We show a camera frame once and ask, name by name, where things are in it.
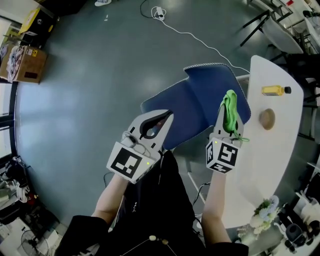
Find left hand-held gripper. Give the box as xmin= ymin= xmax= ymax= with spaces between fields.
xmin=106 ymin=109 xmax=175 ymax=185

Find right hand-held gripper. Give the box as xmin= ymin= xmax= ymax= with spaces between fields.
xmin=205 ymin=105 xmax=245 ymax=175

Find green cloth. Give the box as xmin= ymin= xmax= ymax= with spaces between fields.
xmin=218 ymin=89 xmax=251 ymax=144

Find blue chair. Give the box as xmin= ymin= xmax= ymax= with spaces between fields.
xmin=139 ymin=61 xmax=252 ymax=151

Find person's right forearm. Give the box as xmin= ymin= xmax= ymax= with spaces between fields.
xmin=201 ymin=170 xmax=233 ymax=245

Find person's left forearm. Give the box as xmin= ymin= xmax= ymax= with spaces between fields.
xmin=91 ymin=171 xmax=135 ymax=223

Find white shell chair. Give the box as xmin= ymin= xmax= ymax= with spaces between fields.
xmin=239 ymin=9 xmax=305 ymax=55

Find brown round fruit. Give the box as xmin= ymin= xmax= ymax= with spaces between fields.
xmin=258 ymin=107 xmax=277 ymax=131

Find white table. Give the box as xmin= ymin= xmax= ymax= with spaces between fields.
xmin=224 ymin=54 xmax=305 ymax=230

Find yellow bottle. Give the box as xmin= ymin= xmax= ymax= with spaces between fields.
xmin=260 ymin=85 xmax=293 ymax=97

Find white metal leg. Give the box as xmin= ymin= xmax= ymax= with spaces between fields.
xmin=186 ymin=171 xmax=201 ymax=200

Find person's black clothing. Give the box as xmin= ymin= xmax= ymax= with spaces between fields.
xmin=56 ymin=149 xmax=251 ymax=256

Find pale flower bouquet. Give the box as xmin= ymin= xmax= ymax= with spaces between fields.
xmin=236 ymin=194 xmax=281 ymax=242

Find white power strip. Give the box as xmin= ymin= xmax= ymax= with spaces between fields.
xmin=150 ymin=6 xmax=166 ymax=21

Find cardboard box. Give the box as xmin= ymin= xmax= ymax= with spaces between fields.
xmin=0 ymin=44 xmax=49 ymax=85

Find heap of bags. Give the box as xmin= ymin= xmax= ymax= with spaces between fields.
xmin=0 ymin=154 xmax=40 ymax=210

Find pile of pale clothes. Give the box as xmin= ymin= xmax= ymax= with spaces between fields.
xmin=0 ymin=45 xmax=27 ymax=82

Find yellow-lid black bin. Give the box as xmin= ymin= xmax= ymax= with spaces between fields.
xmin=18 ymin=7 xmax=58 ymax=40

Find black floor fan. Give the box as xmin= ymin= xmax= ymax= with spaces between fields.
xmin=20 ymin=229 xmax=50 ymax=256

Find tangled cables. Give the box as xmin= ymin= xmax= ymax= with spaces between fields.
xmin=191 ymin=181 xmax=212 ymax=237

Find white cable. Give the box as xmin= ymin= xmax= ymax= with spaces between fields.
xmin=159 ymin=17 xmax=251 ymax=75

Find cord with beige beads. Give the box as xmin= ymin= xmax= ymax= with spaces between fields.
xmin=119 ymin=234 xmax=176 ymax=256

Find black floor cable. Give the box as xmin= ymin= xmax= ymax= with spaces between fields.
xmin=139 ymin=0 xmax=157 ymax=19

